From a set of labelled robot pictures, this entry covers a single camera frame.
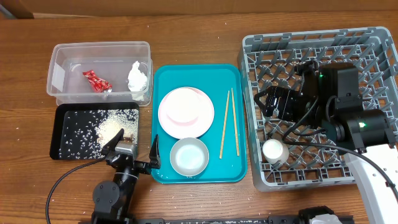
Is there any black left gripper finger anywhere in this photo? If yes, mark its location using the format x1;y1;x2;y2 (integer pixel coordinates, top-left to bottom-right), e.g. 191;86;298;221
101;129;124;156
149;134;161;169

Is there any grey bowl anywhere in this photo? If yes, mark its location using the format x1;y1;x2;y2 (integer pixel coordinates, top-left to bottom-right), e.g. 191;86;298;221
170;138;210;177

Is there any white cup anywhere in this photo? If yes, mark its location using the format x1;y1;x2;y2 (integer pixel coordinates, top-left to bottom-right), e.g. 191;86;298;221
262;139;289;164

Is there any pink bowl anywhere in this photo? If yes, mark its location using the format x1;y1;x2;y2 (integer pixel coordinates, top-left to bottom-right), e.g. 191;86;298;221
164;88;200;125

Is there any pink plate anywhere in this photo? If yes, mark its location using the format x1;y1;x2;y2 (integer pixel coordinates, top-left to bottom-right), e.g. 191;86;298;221
158;86;215;139

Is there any red snack wrapper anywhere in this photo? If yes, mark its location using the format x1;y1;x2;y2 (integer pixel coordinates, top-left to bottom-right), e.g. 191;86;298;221
83;70;112;93

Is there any white napkin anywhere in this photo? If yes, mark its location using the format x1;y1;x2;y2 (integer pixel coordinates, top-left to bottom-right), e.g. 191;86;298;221
127;61;147;91

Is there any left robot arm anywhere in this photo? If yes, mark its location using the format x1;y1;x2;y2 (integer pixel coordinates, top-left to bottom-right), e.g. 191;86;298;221
91;129;161;224

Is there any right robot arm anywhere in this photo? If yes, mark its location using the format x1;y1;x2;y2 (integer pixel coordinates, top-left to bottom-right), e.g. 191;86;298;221
254;61;397;223

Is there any black food waste tray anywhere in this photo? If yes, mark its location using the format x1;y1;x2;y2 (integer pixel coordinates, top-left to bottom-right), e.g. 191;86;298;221
49;102;139;160

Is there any grey dish rack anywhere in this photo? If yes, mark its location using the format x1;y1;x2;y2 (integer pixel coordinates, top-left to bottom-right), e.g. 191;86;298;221
238;27;397;192

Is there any wooden chopstick left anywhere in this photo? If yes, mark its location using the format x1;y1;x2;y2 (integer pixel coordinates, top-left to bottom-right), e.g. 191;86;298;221
219;90;230;159

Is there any teal plastic tray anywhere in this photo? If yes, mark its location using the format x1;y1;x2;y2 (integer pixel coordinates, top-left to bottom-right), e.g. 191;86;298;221
152;63;248;184

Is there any clear plastic bin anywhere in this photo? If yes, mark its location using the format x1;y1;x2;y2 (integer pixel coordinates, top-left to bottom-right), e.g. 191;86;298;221
47;41;153;106

